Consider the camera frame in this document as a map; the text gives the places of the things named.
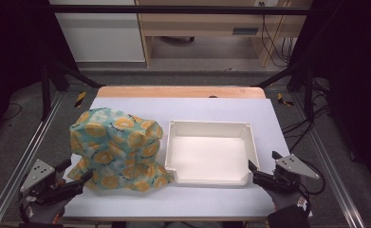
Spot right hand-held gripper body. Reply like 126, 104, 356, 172
252, 153, 321, 196

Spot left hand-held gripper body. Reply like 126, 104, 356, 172
19, 159, 83, 206

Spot white plastic tray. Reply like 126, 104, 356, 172
164, 119, 261, 187

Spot green orange patterned cloth bag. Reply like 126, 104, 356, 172
66, 106, 175, 193

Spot person's right hand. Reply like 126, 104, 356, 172
266, 186, 311, 219

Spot person's left hand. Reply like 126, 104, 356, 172
24, 179, 72, 225

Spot yellow black floor tape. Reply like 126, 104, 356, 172
276, 92, 295, 107
74, 91, 87, 108

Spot wooden table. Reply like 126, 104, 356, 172
59, 85, 288, 223

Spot white cabinet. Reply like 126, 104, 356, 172
48, 0, 146, 63

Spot light wooden desk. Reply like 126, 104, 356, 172
135, 0, 310, 68

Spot aluminium frame rail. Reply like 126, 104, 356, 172
290, 92, 367, 228
0, 90, 65, 228

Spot black looped floor cable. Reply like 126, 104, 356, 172
300, 159, 326, 196

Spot black floor cable bundle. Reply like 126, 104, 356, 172
281, 79, 331, 154

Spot black frame strut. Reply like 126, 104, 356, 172
252, 61, 316, 123
40, 61, 106, 122

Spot black hanging desk cables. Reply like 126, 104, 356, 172
258, 1, 296, 68

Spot black horizontal frame bar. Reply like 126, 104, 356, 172
48, 5, 312, 15

